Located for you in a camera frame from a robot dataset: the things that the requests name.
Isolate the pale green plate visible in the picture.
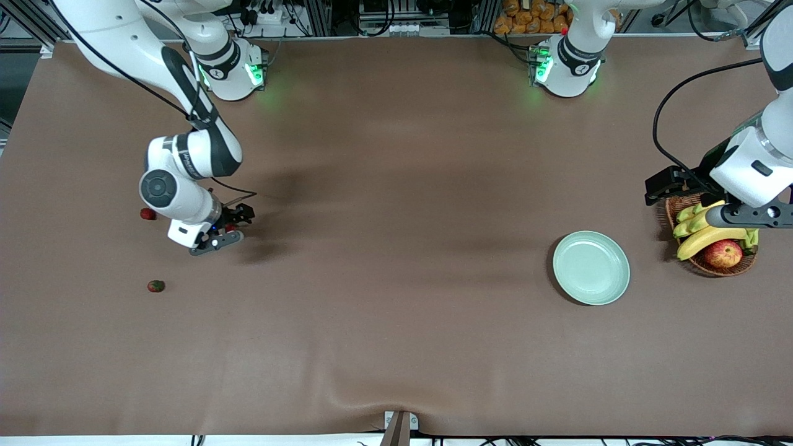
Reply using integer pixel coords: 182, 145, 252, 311
553, 230, 631, 306

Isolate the long yellow banana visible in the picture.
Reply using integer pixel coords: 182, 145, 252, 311
677, 226, 748, 261

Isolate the red apple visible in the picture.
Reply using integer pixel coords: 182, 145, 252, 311
704, 239, 743, 269

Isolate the brown wicker basket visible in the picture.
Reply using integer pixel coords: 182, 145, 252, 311
665, 193, 758, 278

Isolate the brown table cloth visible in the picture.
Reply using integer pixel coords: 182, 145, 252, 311
0, 34, 793, 437

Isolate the white power strip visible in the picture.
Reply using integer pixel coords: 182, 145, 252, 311
245, 5, 286, 27

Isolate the orange fruit pile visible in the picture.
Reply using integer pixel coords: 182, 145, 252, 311
493, 0, 574, 35

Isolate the white terminal block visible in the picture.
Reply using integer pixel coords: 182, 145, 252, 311
384, 22, 450, 36

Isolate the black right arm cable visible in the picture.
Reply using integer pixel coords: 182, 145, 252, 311
50, 0, 258, 205

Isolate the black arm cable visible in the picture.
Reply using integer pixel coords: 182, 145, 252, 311
50, 0, 258, 205
652, 58, 764, 181

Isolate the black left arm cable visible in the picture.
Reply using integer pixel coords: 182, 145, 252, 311
652, 58, 764, 181

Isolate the aluminium frame post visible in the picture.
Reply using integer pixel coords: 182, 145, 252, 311
740, 12, 769, 50
12, 0, 56, 58

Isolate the grey metal mounting bracket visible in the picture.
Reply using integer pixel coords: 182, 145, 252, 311
381, 410, 419, 446

